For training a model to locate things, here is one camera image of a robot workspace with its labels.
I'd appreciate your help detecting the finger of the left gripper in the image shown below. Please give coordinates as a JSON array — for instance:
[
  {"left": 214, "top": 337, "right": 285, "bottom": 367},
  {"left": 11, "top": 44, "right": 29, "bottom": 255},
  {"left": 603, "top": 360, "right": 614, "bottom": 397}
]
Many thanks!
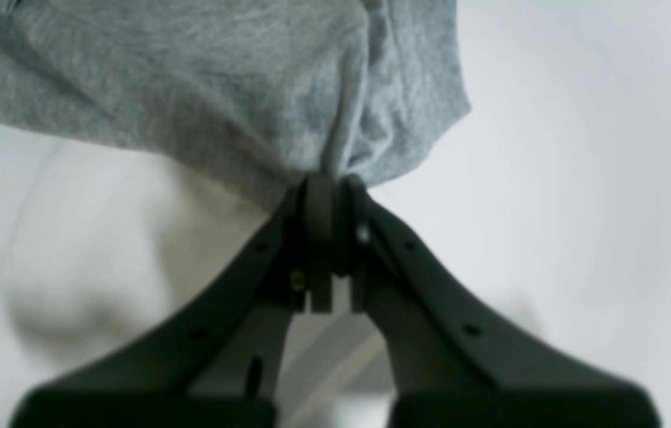
[
  {"left": 335, "top": 175, "right": 661, "bottom": 427},
  {"left": 10, "top": 174, "right": 336, "bottom": 427}
]

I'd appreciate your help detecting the grey t-shirt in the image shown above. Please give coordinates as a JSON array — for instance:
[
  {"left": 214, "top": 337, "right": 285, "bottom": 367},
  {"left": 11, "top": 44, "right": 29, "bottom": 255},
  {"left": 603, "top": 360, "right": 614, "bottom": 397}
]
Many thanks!
[{"left": 0, "top": 1, "right": 471, "bottom": 210}]

